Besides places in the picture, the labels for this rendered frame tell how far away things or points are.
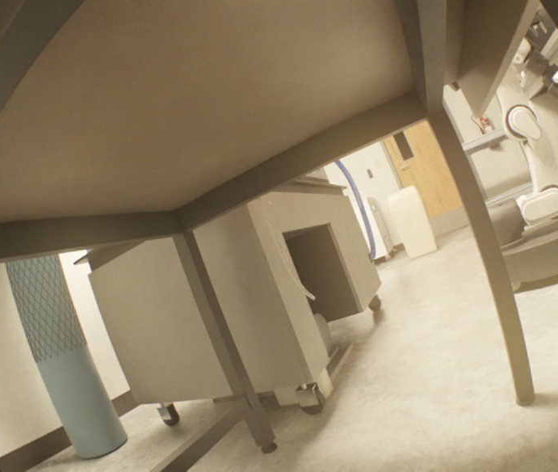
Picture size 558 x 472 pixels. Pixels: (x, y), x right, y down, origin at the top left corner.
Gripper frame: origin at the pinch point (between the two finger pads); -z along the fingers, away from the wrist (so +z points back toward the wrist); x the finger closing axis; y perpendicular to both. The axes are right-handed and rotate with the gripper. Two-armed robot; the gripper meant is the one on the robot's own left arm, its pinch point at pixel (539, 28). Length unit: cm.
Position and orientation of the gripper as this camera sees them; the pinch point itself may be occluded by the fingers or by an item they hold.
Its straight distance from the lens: 200.2
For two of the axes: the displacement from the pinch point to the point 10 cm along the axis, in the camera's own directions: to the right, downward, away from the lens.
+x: 8.4, -3.5, -4.2
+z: -3.6, -9.3, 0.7
